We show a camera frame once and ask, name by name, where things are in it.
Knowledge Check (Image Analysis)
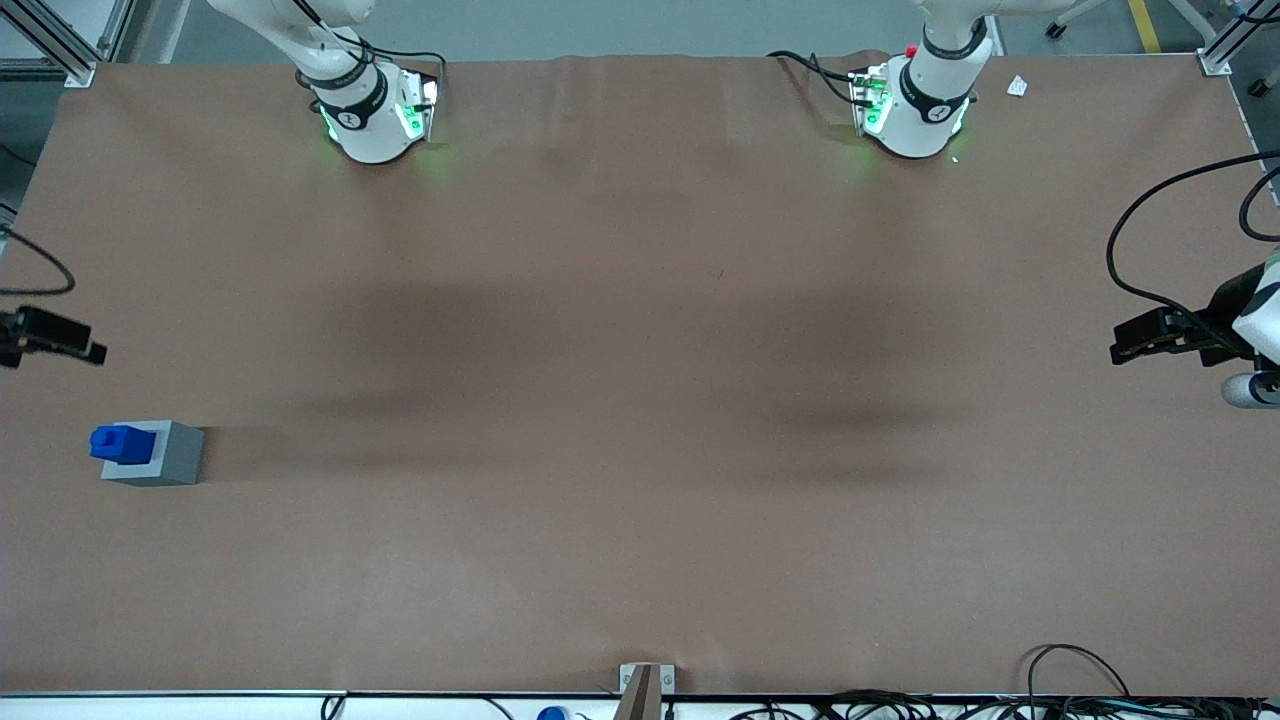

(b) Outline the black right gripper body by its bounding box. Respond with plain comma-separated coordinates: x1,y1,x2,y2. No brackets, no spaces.
0,308,56,369

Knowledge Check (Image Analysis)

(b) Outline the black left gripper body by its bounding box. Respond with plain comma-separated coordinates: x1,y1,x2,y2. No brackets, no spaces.
1150,265,1269,367

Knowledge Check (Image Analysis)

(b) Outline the blue plastic part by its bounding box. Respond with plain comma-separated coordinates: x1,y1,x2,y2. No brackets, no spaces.
89,424,158,467

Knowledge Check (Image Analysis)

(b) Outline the gray square base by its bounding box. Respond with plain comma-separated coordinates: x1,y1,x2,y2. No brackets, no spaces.
100,420,206,488

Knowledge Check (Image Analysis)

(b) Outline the brown paper table cover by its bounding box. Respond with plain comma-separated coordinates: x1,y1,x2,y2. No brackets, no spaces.
0,50,1280,697

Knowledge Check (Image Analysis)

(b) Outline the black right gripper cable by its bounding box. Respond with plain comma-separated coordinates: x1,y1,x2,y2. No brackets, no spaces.
0,225,77,298

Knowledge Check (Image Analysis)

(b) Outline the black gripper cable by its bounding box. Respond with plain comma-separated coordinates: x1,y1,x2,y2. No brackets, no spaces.
1105,150,1280,321
0,225,77,298

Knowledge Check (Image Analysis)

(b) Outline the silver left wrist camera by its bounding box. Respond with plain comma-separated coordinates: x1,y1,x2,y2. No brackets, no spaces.
1221,371,1280,410

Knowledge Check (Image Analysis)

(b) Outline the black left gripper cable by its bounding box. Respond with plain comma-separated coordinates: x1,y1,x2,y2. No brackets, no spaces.
1105,150,1280,321

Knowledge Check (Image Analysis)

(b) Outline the black looped cable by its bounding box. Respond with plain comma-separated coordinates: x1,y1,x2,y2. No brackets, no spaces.
1239,165,1280,244

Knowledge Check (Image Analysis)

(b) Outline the aluminium frame post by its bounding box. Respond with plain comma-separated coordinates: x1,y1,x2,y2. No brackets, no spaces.
0,0,98,89
1197,0,1280,77

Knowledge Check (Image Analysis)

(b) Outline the aluminium frame strut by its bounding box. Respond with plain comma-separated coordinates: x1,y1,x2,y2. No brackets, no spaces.
98,0,141,63

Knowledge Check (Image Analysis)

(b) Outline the black cable loop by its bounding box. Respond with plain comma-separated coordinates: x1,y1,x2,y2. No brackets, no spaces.
1027,644,1132,701

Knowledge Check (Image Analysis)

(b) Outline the black cable bundle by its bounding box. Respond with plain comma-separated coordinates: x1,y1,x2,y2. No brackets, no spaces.
730,688,1280,720

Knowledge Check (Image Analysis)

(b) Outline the black left arm base cable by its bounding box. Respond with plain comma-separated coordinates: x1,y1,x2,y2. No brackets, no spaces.
767,50,863,107

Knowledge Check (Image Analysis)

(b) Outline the black arm base cable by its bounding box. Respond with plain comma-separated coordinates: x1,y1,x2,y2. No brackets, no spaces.
767,50,863,107
300,0,448,96

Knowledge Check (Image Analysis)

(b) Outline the black right arm base cable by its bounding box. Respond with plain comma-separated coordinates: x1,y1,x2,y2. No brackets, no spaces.
300,0,448,96

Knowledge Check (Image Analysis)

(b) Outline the brown stand post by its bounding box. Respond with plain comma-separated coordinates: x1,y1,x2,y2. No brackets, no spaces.
612,665,663,720

